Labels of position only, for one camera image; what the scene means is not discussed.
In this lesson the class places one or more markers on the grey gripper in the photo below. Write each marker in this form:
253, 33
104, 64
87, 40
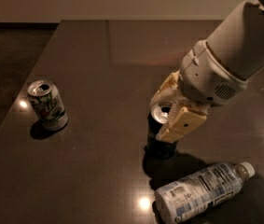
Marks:
208, 76

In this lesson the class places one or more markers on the dark blue pepsi can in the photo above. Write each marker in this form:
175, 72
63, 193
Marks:
157, 117

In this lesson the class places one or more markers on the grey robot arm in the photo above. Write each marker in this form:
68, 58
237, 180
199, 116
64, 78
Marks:
238, 44

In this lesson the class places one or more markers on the blue label plastic bottle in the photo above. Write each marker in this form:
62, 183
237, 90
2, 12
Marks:
192, 195

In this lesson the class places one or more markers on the white green 7up can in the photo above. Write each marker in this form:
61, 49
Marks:
47, 103

